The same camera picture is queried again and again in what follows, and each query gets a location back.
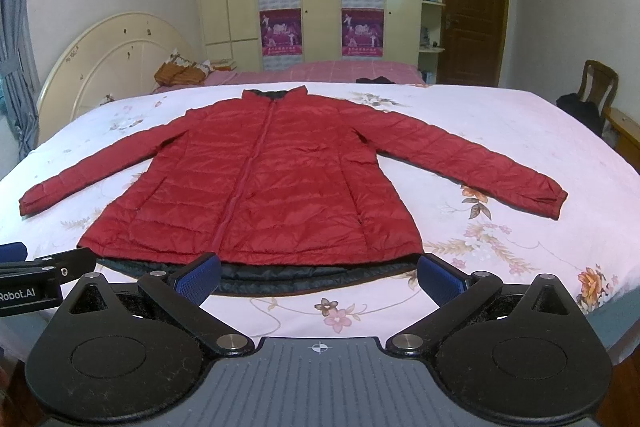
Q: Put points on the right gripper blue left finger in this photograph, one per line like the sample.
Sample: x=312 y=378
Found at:
x=179 y=295

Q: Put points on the wooden side table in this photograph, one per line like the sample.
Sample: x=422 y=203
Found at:
x=627 y=144

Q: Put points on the red puffer jacket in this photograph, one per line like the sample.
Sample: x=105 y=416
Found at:
x=284 y=187

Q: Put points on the blue grey curtain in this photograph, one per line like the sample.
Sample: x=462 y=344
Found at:
x=19 y=78

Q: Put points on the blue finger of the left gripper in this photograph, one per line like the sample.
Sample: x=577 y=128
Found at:
x=70 y=265
x=16 y=251

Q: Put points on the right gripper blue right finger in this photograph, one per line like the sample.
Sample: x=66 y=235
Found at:
x=460 y=298

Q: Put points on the orange patterned pillow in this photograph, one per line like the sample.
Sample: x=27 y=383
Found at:
x=178 y=71

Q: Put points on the black garment on bed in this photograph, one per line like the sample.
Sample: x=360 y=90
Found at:
x=376 y=80

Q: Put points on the brown wooden door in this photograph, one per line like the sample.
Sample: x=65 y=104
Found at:
x=473 y=36

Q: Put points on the lower right purple poster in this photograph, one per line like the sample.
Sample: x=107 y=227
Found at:
x=362 y=33

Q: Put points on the lower left purple poster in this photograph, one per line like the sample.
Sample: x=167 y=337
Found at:
x=282 y=39

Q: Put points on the wooden chair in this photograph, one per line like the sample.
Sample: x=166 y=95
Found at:
x=599 y=85

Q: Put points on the black bag on chair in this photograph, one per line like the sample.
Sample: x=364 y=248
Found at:
x=585 y=112

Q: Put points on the cream curved headboard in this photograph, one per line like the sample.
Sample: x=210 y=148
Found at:
x=111 y=60

